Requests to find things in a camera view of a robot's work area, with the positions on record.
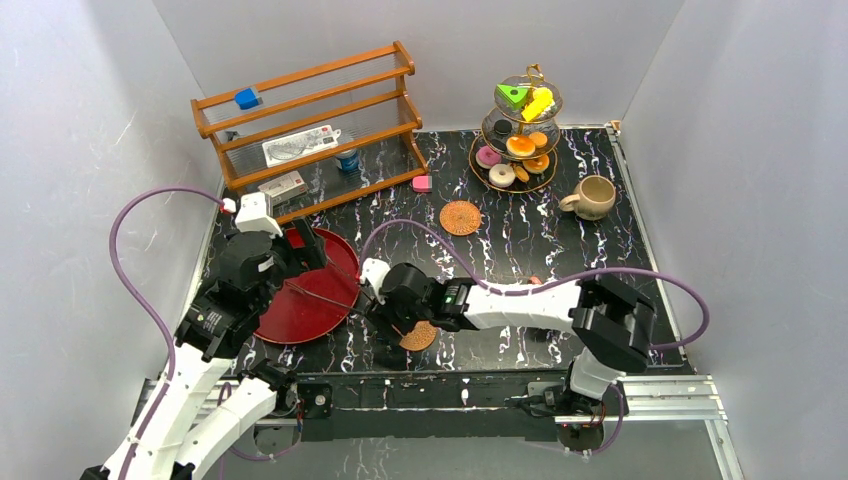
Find woven coaster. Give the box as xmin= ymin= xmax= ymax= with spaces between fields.
xmin=439 ymin=200 xmax=482 ymax=236
xmin=398 ymin=321 xmax=439 ymax=352

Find metal tongs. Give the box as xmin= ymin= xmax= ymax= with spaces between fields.
xmin=283 ymin=257 xmax=367 ymax=318

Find dark red round tray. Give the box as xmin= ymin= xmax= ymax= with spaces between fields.
xmin=255 ymin=228 xmax=359 ymax=345

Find white cream donut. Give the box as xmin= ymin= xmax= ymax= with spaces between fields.
xmin=488 ymin=164 xmax=516 ymax=189

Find pink donut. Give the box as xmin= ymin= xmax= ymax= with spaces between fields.
xmin=475 ymin=145 xmax=502 ymax=170

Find round biscuit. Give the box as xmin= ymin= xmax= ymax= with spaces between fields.
xmin=513 ymin=164 xmax=529 ymax=183
xmin=528 ymin=132 xmax=548 ymax=150

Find orange donut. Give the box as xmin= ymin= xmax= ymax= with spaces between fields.
xmin=522 ymin=155 xmax=550 ymax=175
xmin=505 ymin=135 xmax=536 ymax=158

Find black sandwich cookie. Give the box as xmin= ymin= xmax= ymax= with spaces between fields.
xmin=493 ymin=119 xmax=513 ymax=136

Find beige mug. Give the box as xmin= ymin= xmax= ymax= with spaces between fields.
xmin=558 ymin=175 xmax=617 ymax=221

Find green cake wedge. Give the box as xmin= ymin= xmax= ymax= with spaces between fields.
xmin=494 ymin=84 xmax=532 ymax=111

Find yellow cake slice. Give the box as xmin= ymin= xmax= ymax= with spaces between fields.
xmin=521 ymin=87 xmax=555 ymax=122

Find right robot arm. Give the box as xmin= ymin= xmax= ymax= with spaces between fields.
xmin=359 ymin=259 xmax=656 ymax=416

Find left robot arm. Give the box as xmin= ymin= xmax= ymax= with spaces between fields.
xmin=81 ymin=218 xmax=327 ymax=479

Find small white box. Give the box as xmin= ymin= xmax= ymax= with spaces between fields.
xmin=258 ymin=171 xmax=308 ymax=206

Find blue jar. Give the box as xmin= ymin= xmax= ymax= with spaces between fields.
xmin=334 ymin=148 xmax=360 ymax=173

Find white flat package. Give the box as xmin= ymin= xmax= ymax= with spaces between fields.
xmin=261 ymin=125 xmax=342 ymax=168

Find pink eraser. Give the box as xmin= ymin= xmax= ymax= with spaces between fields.
xmin=411 ymin=175 xmax=433 ymax=193

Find wooden three-tier shelf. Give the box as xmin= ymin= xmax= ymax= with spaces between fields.
xmin=190 ymin=41 xmax=429 ymax=223

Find blue block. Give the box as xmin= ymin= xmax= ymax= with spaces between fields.
xmin=233 ymin=87 xmax=262 ymax=111

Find glass three-tier dessert stand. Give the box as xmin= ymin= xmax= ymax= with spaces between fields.
xmin=469 ymin=64 xmax=564 ymax=194

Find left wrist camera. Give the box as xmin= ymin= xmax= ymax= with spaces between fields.
xmin=221 ymin=192 xmax=283 ymax=238

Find black base frame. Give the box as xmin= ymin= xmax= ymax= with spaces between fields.
xmin=301 ymin=369 xmax=565 ymax=442

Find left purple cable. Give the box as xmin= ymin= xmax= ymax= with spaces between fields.
xmin=109 ymin=186 xmax=230 ymax=480

